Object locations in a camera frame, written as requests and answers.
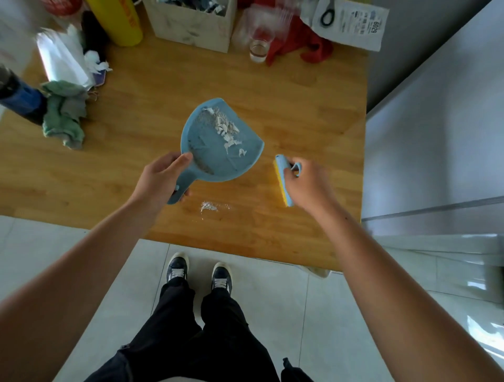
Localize person's right hand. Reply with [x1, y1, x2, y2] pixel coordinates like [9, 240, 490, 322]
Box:
[283, 157, 338, 216]

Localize person's left hand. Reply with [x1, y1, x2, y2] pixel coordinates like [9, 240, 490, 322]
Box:
[130, 152, 194, 214]

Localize blue brush with yellow bristles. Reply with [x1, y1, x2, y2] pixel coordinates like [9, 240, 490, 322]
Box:
[273, 154, 302, 208]

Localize blue plastic dustpan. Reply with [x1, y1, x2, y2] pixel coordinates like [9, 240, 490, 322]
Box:
[167, 98, 265, 205]

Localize person's right forearm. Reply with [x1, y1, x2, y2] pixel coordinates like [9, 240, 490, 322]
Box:
[315, 201, 504, 382]

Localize person's left forearm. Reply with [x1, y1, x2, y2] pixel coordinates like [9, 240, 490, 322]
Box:
[0, 199, 163, 382]

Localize white dust pile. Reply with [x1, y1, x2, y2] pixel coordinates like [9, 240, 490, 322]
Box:
[199, 201, 232, 214]

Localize white paper scraps in dustpan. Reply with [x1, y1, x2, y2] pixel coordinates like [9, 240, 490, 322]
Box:
[205, 107, 248, 157]

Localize person's left dark sneaker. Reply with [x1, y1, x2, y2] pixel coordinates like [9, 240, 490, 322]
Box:
[166, 252, 190, 284]

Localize person's dark sneaker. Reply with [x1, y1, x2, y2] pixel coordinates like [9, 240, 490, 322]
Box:
[211, 261, 233, 296]
[166, 252, 190, 284]

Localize person's right dark sneaker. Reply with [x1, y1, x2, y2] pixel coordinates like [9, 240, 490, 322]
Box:
[211, 261, 233, 296]

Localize green cloth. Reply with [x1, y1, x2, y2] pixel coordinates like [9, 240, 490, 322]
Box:
[39, 80, 90, 150]

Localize red cloth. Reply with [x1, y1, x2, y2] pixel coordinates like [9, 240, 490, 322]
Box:
[265, 16, 334, 67]

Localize clear drinking glass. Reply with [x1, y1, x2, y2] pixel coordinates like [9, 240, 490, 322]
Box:
[249, 24, 276, 63]

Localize white square box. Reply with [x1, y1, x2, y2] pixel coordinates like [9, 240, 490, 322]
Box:
[143, 0, 238, 54]

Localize clear plastic bag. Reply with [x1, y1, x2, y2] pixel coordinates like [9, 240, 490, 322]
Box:
[232, 0, 304, 50]

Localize white paper bag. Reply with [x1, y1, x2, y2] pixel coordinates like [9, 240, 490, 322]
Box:
[36, 24, 113, 89]

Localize yellow cylinder container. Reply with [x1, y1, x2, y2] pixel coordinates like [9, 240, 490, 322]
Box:
[85, 0, 144, 47]

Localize white printed paper sheet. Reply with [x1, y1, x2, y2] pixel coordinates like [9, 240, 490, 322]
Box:
[300, 0, 390, 52]

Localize person's black trousers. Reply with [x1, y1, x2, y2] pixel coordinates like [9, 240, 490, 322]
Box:
[83, 277, 316, 382]

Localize blue bottle with black cap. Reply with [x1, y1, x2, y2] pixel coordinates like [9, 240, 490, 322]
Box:
[0, 65, 48, 126]

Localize red round object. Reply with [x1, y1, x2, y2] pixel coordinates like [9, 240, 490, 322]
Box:
[41, 0, 84, 17]

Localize black-handled scissors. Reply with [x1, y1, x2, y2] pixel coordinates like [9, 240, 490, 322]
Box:
[320, 0, 336, 28]

